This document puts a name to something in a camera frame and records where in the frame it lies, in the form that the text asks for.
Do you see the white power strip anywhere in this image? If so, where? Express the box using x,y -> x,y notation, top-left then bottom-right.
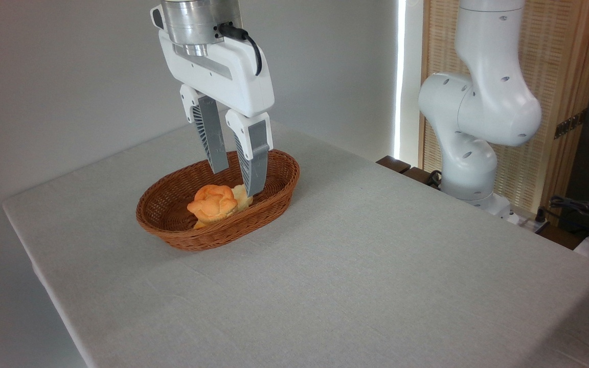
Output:
509,212 -> 551,233

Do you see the dark metal screen hinge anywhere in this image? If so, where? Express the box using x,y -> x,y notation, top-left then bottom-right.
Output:
554,110 -> 588,140

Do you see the brown wicker oval basket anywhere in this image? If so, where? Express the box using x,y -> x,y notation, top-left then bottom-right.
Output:
135,149 -> 301,251

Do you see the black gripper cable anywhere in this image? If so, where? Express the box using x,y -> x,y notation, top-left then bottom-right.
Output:
218,23 -> 263,76

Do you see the orange flower-shaped bread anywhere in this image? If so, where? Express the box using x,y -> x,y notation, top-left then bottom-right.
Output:
187,185 -> 238,224

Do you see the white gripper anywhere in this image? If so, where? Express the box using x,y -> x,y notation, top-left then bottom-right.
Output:
159,30 -> 275,197

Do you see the light grey tablecloth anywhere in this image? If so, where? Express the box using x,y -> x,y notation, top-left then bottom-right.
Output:
2,117 -> 589,368

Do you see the black cable bundle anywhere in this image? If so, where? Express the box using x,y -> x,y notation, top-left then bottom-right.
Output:
549,196 -> 589,231

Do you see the bamboo folding screen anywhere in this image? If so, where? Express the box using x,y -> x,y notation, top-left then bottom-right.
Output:
419,0 -> 589,225

